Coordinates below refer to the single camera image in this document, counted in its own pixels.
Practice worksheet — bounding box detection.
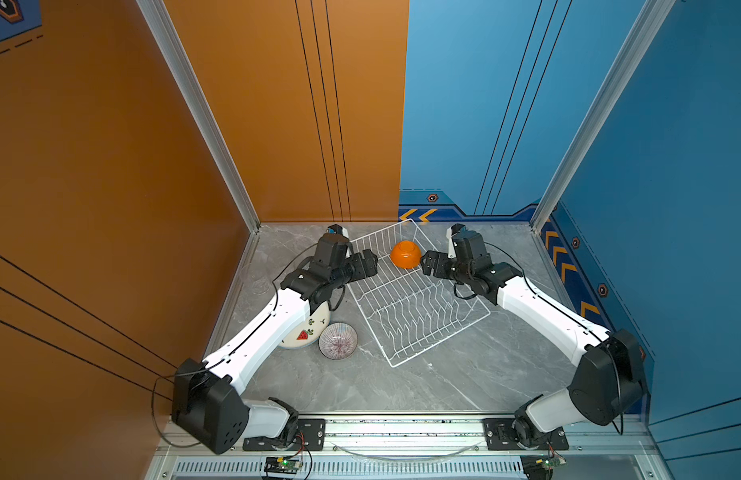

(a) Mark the white plate red pattern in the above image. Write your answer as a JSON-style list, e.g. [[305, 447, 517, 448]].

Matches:
[[280, 301, 332, 349]]

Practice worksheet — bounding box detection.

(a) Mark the right circuit board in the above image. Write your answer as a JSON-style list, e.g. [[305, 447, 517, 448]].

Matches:
[[520, 456, 567, 480]]

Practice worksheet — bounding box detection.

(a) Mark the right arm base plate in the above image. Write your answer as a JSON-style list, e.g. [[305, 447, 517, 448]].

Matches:
[[481, 417, 569, 451]]

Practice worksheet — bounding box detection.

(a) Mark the left green circuit board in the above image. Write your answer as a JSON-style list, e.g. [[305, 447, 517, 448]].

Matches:
[[262, 457, 304, 479]]

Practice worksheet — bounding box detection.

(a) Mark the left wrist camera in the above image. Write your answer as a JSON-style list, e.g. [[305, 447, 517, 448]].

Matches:
[[326, 224, 350, 238]]

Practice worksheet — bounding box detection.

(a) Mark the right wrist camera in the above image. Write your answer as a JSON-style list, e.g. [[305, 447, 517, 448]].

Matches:
[[446, 223, 465, 258]]

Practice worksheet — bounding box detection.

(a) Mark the aluminium front rail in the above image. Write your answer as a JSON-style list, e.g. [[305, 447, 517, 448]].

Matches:
[[146, 412, 672, 479]]

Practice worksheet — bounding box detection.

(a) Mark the orange bowl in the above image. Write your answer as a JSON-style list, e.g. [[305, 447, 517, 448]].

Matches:
[[390, 240, 421, 270]]

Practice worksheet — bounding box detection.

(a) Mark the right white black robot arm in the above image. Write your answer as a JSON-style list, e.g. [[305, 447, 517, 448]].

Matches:
[[419, 224, 649, 449]]

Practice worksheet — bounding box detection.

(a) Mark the white wire dish rack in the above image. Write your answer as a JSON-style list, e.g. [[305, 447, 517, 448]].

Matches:
[[348, 220, 490, 368]]

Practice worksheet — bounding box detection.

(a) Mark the small white bowl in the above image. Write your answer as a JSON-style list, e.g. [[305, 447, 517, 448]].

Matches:
[[318, 323, 358, 360]]

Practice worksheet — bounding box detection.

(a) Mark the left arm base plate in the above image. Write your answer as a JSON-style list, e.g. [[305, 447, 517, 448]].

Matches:
[[242, 418, 326, 453]]

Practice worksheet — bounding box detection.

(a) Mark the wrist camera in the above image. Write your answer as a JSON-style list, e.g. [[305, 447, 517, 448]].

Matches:
[[446, 223, 465, 258], [326, 224, 350, 238]]

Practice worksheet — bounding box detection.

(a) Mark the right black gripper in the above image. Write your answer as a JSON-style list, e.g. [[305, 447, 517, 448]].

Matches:
[[417, 250, 473, 286]]

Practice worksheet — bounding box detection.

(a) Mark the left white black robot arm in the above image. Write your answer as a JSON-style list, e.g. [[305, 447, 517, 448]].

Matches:
[[170, 224, 378, 454]]

